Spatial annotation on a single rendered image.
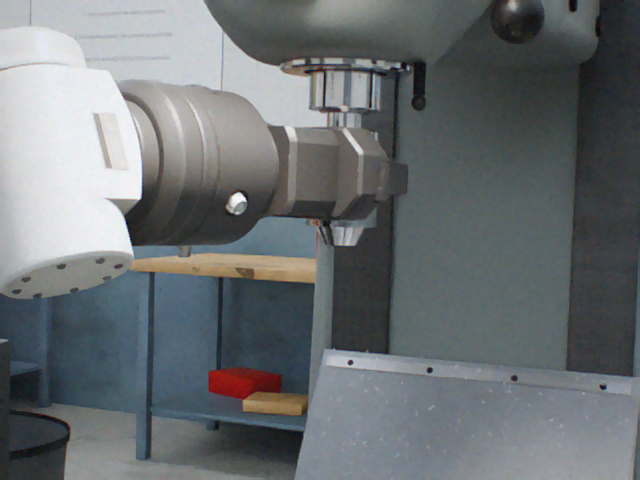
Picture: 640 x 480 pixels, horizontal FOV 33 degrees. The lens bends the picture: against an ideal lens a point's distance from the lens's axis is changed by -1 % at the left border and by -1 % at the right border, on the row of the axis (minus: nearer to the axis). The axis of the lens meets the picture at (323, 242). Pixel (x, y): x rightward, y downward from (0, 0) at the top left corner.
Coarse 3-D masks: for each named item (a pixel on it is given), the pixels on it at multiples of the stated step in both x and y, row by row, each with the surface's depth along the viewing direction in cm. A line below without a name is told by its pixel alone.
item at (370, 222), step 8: (376, 208) 70; (368, 216) 69; (376, 216) 70; (312, 224) 69; (320, 224) 68; (328, 224) 68; (336, 224) 68; (344, 224) 68; (352, 224) 68; (360, 224) 68; (368, 224) 69; (376, 224) 70
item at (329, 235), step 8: (320, 232) 69; (328, 232) 69; (336, 232) 69; (344, 232) 69; (352, 232) 69; (360, 232) 69; (328, 240) 69; (336, 240) 69; (344, 240) 69; (352, 240) 69
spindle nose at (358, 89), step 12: (312, 72) 69; (324, 72) 68; (336, 72) 67; (348, 72) 67; (360, 72) 68; (372, 72) 68; (312, 84) 69; (324, 84) 68; (336, 84) 67; (348, 84) 67; (360, 84) 68; (372, 84) 68; (312, 96) 69; (324, 96) 68; (336, 96) 67; (348, 96) 67; (360, 96) 68; (372, 96) 68; (312, 108) 69; (324, 108) 68; (336, 108) 68; (348, 108) 68; (360, 108) 68; (372, 108) 68
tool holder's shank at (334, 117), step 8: (320, 112) 70; (328, 112) 69; (336, 112) 69; (344, 112) 69; (352, 112) 69; (360, 112) 69; (328, 120) 69; (336, 120) 69; (344, 120) 69; (352, 120) 69; (360, 120) 69; (360, 128) 69
